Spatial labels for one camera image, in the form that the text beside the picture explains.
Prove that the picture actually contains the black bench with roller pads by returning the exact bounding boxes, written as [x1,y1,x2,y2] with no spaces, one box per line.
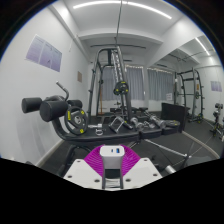
[21,94,188,168]

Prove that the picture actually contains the white charger block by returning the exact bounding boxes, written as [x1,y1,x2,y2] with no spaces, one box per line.
[99,144,126,190]

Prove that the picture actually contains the small purple wall poster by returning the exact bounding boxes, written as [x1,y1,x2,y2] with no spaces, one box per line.
[210,80,223,93]

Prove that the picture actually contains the black yellow weight plate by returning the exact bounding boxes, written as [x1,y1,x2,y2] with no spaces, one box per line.
[63,105,89,136]
[112,80,129,96]

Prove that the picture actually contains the black cable machine frame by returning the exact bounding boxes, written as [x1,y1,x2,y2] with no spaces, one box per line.
[87,46,134,124]

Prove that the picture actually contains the long ceiling light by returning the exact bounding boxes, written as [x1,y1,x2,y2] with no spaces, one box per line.
[72,0,173,20]

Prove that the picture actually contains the black squat rack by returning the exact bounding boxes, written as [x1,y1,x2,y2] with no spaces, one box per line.
[173,68,204,123]

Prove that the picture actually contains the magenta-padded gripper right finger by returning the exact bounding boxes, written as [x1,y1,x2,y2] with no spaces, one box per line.
[121,144,163,189]

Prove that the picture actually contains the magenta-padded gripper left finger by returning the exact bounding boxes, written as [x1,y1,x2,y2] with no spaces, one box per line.
[63,144,108,189]

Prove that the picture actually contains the grey window curtain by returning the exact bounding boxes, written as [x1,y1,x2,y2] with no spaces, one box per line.
[147,68,176,102]
[101,65,145,102]

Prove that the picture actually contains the dumbbell rack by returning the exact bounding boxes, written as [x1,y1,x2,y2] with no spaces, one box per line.
[209,102,224,139]

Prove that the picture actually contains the black box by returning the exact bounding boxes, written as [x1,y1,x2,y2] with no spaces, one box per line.
[160,102,191,133]

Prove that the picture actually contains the silver barbell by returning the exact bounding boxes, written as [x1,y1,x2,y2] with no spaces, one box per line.
[141,138,193,175]

